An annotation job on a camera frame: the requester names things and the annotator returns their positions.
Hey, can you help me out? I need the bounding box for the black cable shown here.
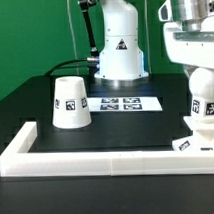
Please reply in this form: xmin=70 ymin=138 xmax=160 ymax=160
xmin=43 ymin=56 xmax=102 ymax=77

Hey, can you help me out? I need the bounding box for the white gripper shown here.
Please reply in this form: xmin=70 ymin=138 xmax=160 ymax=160
xmin=163 ymin=19 xmax=214 ymax=69

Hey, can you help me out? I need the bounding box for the white marker sheet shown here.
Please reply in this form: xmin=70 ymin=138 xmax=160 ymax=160
xmin=88 ymin=96 xmax=162 ymax=112

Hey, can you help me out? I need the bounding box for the thin white cable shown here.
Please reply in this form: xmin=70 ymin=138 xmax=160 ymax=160
xmin=66 ymin=0 xmax=80 ymax=76

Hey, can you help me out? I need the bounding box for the white U-shaped fence frame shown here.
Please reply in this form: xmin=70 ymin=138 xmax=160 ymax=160
xmin=0 ymin=122 xmax=214 ymax=177

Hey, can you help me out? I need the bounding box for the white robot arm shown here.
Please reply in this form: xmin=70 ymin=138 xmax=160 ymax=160
xmin=78 ymin=0 xmax=214 ymax=87

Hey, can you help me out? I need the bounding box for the white lamp base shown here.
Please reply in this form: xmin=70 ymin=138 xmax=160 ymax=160
xmin=172 ymin=116 xmax=214 ymax=152

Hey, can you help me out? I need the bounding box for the white lamp shade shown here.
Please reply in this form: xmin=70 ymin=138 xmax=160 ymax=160
xmin=52 ymin=76 xmax=92 ymax=129

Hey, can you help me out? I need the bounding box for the white lamp bulb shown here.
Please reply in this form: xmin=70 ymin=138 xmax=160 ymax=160
xmin=189 ymin=68 xmax=214 ymax=123

